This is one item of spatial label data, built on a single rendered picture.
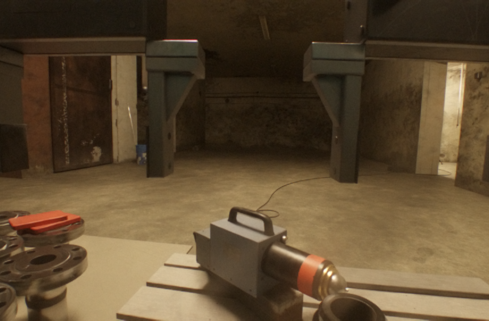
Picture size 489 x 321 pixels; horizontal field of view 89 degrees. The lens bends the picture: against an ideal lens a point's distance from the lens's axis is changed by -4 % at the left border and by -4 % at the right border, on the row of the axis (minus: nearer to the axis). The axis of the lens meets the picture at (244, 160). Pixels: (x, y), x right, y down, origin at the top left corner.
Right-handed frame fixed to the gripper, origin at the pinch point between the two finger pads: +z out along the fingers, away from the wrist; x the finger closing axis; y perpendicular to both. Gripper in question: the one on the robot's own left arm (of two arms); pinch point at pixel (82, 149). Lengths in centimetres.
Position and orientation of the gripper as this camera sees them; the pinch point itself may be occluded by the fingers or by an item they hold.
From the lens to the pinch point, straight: 25.1
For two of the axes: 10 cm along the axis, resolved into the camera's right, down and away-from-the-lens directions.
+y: 0.3, -1.1, 9.9
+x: -10.0, -0.3, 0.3
